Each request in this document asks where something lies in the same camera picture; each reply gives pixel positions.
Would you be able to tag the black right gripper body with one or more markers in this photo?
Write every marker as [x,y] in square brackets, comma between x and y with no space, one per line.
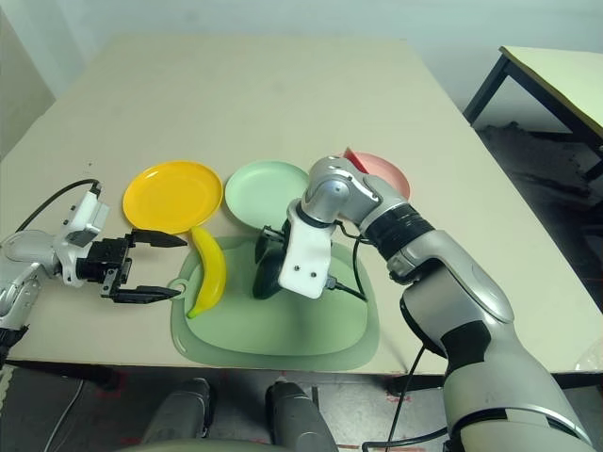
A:
[277,240]

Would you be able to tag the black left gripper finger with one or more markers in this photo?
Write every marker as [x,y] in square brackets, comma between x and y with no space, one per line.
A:
[155,239]
[146,294]

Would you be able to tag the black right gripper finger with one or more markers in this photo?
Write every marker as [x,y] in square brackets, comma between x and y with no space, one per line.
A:
[262,249]

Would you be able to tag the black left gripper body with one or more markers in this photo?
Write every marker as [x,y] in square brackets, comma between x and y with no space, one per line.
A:
[103,263]

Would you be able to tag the dark green toy avocado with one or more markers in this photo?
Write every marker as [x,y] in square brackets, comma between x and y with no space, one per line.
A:
[267,280]

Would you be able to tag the yellow toy banana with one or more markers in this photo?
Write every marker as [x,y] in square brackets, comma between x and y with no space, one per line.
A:
[212,268]

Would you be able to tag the red toy watermelon slice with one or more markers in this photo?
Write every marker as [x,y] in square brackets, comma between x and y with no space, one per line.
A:
[356,159]

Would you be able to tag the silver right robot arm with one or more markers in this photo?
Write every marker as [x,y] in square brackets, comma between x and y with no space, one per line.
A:
[471,292]

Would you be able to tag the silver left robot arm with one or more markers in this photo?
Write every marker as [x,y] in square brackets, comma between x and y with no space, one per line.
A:
[19,287]

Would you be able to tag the yellow plastic plate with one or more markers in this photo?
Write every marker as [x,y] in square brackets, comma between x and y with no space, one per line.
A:
[172,195]

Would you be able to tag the mint green plastic plate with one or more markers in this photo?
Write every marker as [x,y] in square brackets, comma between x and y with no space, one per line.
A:
[264,193]

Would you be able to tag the green silicone cutting mat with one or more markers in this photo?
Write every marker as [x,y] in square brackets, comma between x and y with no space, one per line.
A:
[282,329]

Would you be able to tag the grey robot left foot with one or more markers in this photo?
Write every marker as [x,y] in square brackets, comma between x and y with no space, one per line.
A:
[184,409]

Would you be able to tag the grey robot foot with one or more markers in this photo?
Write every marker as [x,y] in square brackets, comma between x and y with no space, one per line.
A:
[297,414]
[184,409]

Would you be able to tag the pink plastic plate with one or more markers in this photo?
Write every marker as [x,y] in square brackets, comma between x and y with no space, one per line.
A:
[388,174]

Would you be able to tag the grey robot right foot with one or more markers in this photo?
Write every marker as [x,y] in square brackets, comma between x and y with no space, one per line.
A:
[297,414]

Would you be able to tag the clear plastic bag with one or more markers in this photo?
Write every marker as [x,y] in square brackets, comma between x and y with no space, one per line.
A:
[591,362]

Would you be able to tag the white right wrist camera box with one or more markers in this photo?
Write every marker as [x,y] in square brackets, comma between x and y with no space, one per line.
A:
[304,263]

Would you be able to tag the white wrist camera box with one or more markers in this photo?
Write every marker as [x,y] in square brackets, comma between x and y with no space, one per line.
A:
[304,263]
[87,216]

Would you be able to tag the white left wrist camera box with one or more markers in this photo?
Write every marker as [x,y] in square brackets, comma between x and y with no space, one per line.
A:
[87,216]

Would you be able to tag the beige side table black frame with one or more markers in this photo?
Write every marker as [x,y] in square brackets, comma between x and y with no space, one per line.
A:
[556,75]

